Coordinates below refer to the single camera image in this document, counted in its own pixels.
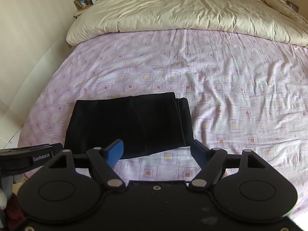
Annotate right dark photo frame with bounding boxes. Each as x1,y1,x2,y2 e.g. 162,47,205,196
286,1,299,13

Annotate cream white duvet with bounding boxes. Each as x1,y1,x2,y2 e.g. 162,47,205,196
66,0,307,47

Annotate black pants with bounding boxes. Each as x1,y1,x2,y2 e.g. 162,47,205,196
64,92,194,159

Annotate wooden photo frame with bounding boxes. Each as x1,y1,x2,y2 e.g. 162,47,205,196
74,0,91,10

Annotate pink patterned bed sheet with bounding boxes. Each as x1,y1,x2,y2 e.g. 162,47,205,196
18,30,307,229

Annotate red white fuzzy sleeve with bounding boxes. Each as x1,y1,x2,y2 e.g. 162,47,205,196
1,189,26,230

